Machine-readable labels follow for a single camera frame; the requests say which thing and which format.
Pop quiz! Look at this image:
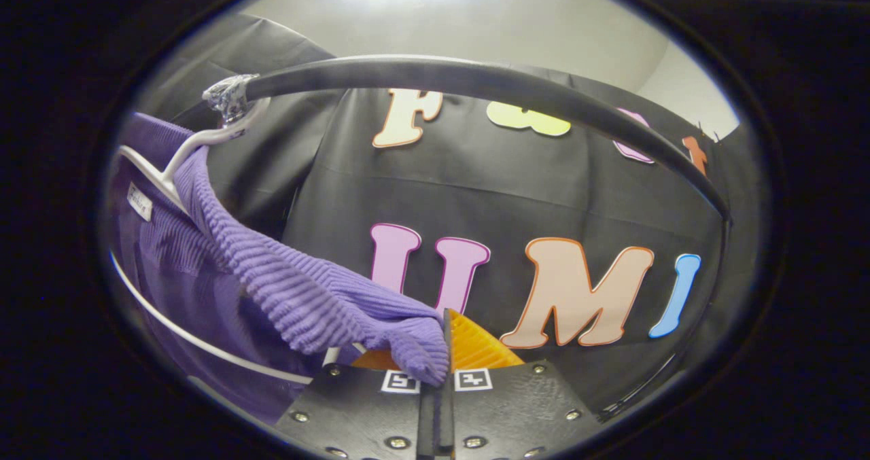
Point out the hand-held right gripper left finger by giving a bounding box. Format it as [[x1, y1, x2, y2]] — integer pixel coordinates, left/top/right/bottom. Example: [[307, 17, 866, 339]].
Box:
[[272, 348, 438, 460]]

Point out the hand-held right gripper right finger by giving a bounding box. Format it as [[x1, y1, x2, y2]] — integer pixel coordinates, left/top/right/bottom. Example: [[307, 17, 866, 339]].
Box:
[[435, 307, 604, 460]]

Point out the purple corduroy shirt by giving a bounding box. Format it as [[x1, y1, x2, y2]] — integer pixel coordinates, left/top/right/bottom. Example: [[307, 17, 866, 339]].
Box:
[[109, 112, 451, 425]]

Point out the large white clothes hanger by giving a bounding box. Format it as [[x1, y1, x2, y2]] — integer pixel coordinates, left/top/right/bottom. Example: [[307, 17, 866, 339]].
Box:
[[109, 73, 368, 386]]

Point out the black backdrop cloth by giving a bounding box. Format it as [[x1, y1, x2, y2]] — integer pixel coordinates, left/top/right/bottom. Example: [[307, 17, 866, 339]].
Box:
[[112, 12, 772, 427]]

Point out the black clothes rail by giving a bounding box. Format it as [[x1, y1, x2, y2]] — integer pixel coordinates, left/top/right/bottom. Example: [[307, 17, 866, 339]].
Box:
[[170, 54, 735, 352]]

